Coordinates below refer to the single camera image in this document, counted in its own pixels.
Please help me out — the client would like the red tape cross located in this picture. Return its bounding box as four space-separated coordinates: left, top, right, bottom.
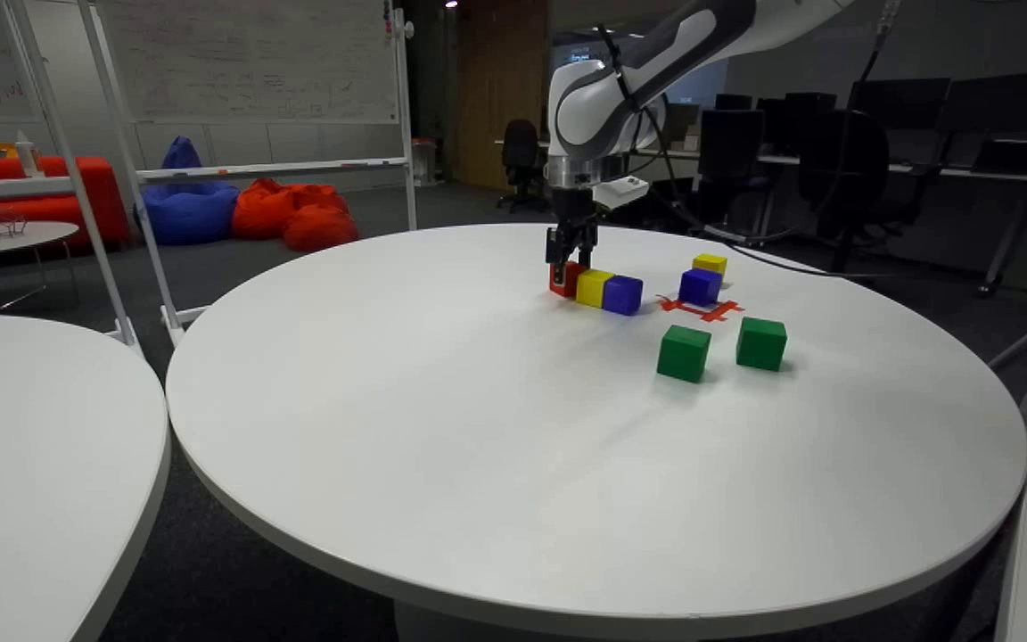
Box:
654 293 746 326

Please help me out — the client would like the blue bean bag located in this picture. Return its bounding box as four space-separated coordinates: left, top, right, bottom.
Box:
138 134 241 251

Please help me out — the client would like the yellow cube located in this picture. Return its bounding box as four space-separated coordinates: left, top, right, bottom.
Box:
689 251 731 282
575 266 617 311

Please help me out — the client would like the white round side table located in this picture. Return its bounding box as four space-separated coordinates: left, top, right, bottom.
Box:
0 311 174 642

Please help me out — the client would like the light grey wrist camera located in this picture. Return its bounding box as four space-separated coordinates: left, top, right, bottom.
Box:
590 171 654 214

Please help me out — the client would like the red cube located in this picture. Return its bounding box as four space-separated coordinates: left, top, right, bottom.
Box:
547 261 585 303

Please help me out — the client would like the blue cube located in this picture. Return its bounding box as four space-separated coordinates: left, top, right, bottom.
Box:
674 266 726 311
601 270 650 322

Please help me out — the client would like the grey desk with metal legs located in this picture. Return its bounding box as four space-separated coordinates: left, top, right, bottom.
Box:
760 148 1027 298

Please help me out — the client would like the black partition screen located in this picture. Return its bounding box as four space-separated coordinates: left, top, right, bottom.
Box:
850 66 1027 176

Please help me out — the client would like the brown wooden pillar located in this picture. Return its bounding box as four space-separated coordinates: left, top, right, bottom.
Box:
452 0 556 195

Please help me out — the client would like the green cube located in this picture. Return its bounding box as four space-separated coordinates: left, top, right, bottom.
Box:
654 322 712 386
735 314 793 375

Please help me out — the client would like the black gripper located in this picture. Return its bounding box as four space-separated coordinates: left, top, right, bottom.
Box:
543 180 599 293

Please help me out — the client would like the black cable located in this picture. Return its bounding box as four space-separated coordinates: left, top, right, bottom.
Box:
591 0 909 279

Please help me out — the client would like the small round white table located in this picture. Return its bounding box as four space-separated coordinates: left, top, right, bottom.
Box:
0 216 84 264

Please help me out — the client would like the orange bean bag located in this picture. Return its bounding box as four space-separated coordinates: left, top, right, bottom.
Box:
229 176 303 243
283 180 364 255

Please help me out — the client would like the clear plastic bottle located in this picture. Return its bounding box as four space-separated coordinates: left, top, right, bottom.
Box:
13 127 43 177

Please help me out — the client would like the red sofa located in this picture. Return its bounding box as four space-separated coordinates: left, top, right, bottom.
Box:
0 153 138 254

